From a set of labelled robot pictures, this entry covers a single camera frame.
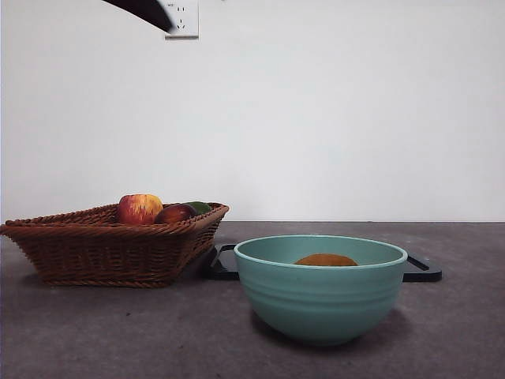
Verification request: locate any dark teal rectangular tray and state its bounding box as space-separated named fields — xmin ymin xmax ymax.
xmin=203 ymin=243 xmax=443 ymax=283

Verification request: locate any brown wicker basket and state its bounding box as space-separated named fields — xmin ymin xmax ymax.
xmin=0 ymin=201 xmax=230 ymax=288

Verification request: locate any dark red plum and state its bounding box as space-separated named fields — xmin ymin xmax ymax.
xmin=154 ymin=203 xmax=198 ymax=225

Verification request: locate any red yellow apple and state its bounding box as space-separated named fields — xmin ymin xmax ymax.
xmin=116 ymin=193 xmax=164 ymax=226

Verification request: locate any mint green bowl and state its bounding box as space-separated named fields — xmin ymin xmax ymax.
xmin=233 ymin=235 xmax=409 ymax=347

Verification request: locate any white wall socket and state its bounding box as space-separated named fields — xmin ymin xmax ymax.
xmin=164 ymin=0 xmax=200 ymax=39

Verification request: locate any green avocado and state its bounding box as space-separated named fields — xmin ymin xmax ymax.
xmin=185 ymin=201 xmax=213 ymax=216

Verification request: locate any yellow-brown kiwi fruit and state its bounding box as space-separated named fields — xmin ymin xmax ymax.
xmin=294 ymin=253 xmax=359 ymax=268

